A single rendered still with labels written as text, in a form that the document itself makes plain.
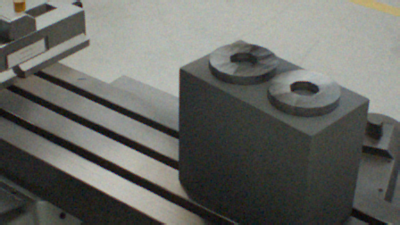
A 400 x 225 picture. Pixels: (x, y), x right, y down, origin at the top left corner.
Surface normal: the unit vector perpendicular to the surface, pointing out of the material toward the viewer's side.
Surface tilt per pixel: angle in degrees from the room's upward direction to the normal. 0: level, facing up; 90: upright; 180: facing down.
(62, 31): 90
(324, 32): 0
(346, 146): 90
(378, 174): 0
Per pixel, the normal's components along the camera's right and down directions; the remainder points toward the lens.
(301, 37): 0.02, -0.84
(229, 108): -0.71, 0.37
